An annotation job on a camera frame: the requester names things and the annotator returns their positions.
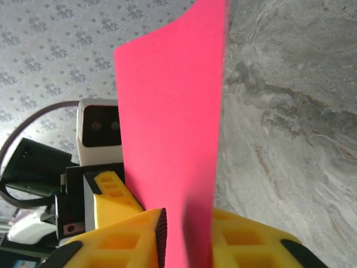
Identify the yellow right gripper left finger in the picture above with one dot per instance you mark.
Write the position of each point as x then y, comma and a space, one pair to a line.
125, 245

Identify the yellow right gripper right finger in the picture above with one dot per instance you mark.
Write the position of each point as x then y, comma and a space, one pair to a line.
251, 245

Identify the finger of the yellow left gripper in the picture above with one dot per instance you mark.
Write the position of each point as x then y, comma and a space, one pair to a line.
114, 206

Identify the pink paper sheet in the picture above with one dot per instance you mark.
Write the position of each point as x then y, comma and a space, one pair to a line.
173, 111

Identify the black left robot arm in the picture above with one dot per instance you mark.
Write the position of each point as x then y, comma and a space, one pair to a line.
33, 164

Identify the white plastic device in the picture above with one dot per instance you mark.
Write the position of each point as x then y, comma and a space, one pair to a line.
30, 230

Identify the dark box with blue label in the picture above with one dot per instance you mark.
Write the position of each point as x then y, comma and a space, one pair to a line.
22, 258

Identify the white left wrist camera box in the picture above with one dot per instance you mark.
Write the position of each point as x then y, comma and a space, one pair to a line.
83, 156

